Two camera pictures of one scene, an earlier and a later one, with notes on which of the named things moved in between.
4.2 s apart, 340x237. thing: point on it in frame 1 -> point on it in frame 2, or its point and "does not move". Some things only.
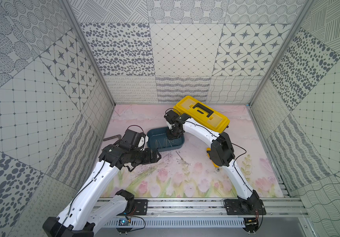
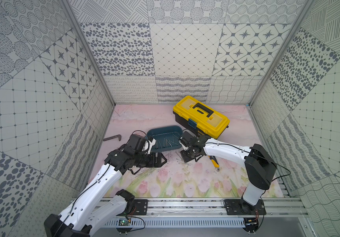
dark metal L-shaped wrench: x=117 y=135 does not move
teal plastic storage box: x=157 y=138 does not move
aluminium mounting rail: x=213 y=207 does not move
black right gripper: x=171 y=137 -> x=186 y=159
